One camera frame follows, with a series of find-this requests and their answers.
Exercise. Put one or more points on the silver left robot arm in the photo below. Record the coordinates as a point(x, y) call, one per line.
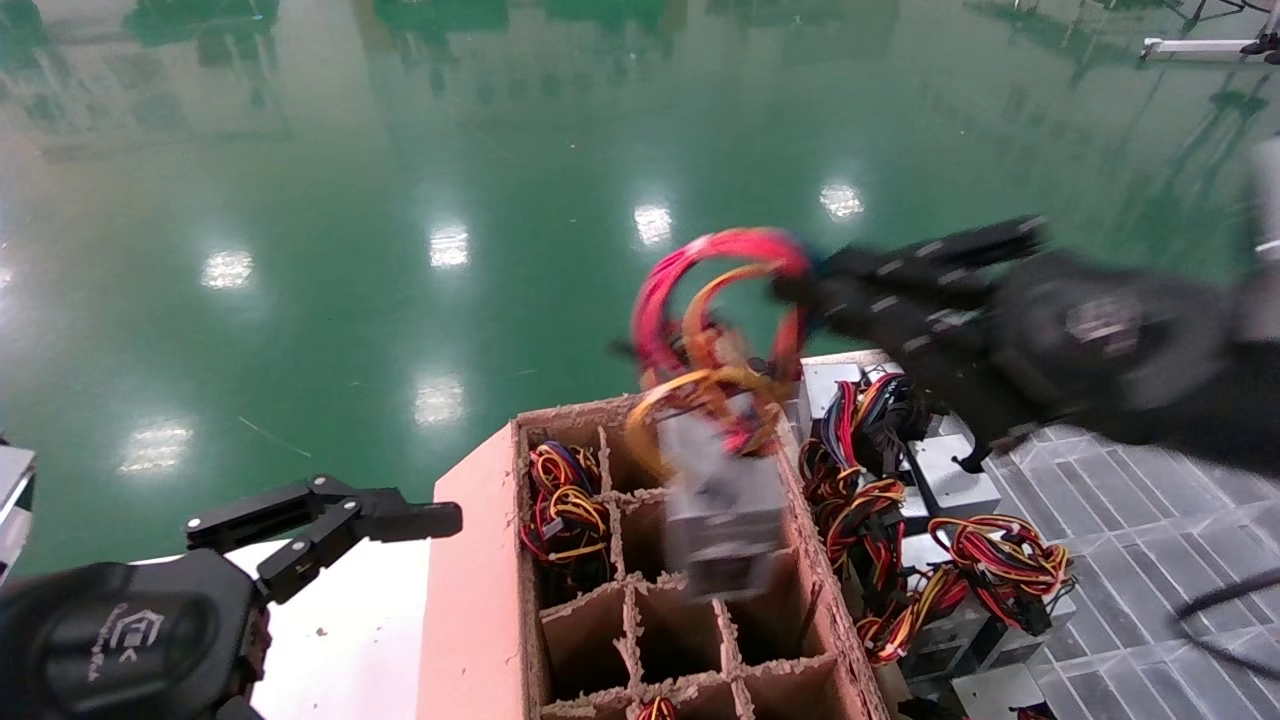
point(12, 480)

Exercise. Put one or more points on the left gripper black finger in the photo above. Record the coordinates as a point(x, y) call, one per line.
point(400, 518)

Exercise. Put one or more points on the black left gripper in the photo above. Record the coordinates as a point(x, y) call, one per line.
point(120, 640)

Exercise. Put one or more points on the white metal base bar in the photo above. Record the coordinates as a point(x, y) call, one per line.
point(1190, 47)

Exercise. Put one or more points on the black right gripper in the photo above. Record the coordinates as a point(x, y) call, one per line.
point(1110, 320)

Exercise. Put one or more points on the light grey power supply unit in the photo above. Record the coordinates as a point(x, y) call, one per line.
point(950, 480)

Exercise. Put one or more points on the pink cardboard box with dividers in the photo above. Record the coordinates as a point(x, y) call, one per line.
point(470, 600)

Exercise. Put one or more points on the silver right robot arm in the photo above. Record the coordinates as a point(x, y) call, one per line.
point(1268, 240)

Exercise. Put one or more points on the black caster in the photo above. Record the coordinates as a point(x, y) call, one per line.
point(1262, 44)

